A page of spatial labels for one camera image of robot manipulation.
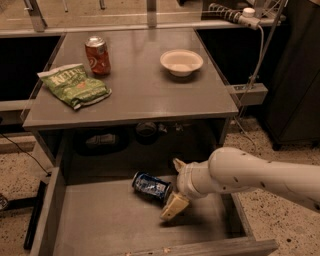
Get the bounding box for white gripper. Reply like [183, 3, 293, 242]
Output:
[160, 158, 216, 221]

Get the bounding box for blue pepsi can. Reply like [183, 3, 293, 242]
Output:
[132, 171, 172, 203]

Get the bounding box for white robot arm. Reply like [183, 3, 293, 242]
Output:
[160, 147, 320, 221]

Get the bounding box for grey counter cabinet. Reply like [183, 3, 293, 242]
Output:
[23, 28, 238, 160]

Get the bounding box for grey open top drawer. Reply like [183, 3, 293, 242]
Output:
[30, 156, 277, 256]

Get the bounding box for orange soda can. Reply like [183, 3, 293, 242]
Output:
[85, 36, 111, 75]

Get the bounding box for white paper bowl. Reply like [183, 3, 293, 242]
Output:
[160, 49, 203, 77]

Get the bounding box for dark cabinet on right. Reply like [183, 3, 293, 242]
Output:
[261, 0, 320, 150]

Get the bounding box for green chip bag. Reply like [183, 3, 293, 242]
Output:
[38, 64, 112, 110]

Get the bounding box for white cable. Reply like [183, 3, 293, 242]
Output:
[233, 24, 266, 151]

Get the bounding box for grey metal bracket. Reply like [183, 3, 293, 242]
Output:
[226, 83, 268, 107]

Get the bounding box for black cable on floor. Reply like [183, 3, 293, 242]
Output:
[0, 132, 52, 176]

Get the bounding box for black drawer rail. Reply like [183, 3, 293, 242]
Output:
[23, 181, 47, 250]

